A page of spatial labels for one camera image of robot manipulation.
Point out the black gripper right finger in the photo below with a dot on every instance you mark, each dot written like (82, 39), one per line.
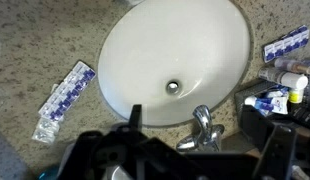
(276, 160)

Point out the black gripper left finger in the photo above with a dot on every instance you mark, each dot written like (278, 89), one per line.
(135, 120)

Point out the black toiletry tray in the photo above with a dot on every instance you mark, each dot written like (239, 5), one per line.
(265, 89)

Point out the blue white toothpaste tube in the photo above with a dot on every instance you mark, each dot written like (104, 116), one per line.
(275, 104)

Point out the chrome faucet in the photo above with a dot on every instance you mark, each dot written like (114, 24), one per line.
(209, 136)

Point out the white oval sink basin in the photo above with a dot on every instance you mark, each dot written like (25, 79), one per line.
(171, 56)

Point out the white cosmetic tube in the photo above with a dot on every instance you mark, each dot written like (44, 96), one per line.
(285, 78)

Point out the clear blister pack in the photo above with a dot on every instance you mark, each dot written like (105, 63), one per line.
(46, 131)

